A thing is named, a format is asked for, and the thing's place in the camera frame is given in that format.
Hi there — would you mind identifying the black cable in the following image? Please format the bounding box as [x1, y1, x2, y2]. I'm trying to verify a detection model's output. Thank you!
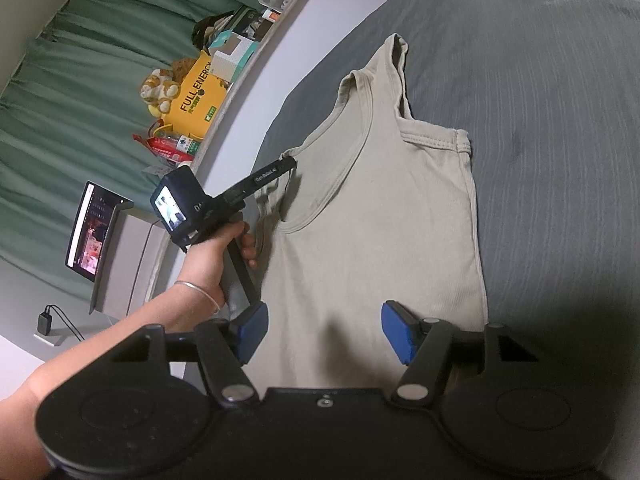
[45, 304, 86, 343]

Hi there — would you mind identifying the monitor screen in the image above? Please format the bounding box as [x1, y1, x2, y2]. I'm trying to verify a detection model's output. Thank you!
[65, 180, 135, 283]

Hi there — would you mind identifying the yellow stuffed toy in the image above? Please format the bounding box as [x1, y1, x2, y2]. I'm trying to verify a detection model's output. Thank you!
[139, 57, 198, 118]

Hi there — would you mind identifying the green curtain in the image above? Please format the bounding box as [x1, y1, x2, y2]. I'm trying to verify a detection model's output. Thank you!
[0, 0, 281, 306]

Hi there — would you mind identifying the green label plastic bottle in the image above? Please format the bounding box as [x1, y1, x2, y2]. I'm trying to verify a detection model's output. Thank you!
[167, 132, 201, 161]

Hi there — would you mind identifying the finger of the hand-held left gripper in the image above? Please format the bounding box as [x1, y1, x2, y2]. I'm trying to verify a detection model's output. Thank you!
[225, 156, 298, 207]

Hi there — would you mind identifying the olive green t-shirt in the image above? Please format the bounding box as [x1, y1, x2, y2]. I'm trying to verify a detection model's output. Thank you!
[252, 32, 488, 391]

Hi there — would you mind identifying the yellow cardboard box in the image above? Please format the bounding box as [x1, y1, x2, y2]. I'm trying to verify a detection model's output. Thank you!
[160, 50, 233, 141]

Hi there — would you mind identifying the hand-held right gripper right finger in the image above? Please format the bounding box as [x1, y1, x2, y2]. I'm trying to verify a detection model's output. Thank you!
[380, 300, 543, 405]

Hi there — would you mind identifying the red snack package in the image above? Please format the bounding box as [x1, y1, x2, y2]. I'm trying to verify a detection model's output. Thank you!
[132, 127, 183, 166]

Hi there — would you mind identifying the person's left hand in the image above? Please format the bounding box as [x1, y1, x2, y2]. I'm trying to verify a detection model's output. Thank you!
[175, 222, 258, 317]

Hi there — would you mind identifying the grey box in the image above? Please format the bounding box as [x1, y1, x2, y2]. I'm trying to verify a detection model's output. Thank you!
[90, 202, 166, 318]

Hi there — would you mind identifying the white and teal box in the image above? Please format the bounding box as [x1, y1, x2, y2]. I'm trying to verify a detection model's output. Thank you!
[207, 30, 261, 86]

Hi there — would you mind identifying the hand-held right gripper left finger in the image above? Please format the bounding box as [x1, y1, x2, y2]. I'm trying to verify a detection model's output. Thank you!
[107, 301, 271, 408]

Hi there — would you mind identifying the grey bed sheet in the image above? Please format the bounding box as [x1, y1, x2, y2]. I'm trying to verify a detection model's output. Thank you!
[250, 0, 640, 411]

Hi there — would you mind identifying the black bag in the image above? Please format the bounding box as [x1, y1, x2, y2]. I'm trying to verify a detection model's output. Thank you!
[191, 10, 238, 53]

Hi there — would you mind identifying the person's left forearm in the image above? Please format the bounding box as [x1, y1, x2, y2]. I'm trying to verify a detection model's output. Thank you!
[0, 282, 221, 480]

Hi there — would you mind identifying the silver bracelet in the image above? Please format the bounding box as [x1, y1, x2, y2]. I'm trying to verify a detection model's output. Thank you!
[175, 280, 223, 316]

